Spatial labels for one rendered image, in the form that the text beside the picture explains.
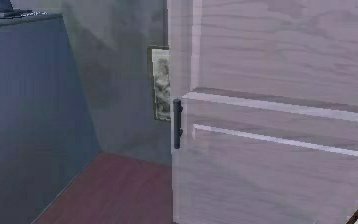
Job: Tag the pale wooden room door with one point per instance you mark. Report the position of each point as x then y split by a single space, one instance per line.
270 133

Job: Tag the dark blue cabinet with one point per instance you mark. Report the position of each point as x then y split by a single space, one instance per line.
27 116

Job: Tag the black television set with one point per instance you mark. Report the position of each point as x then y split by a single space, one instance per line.
7 10

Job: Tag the framed grey wall picture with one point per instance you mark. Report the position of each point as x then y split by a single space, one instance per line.
161 83

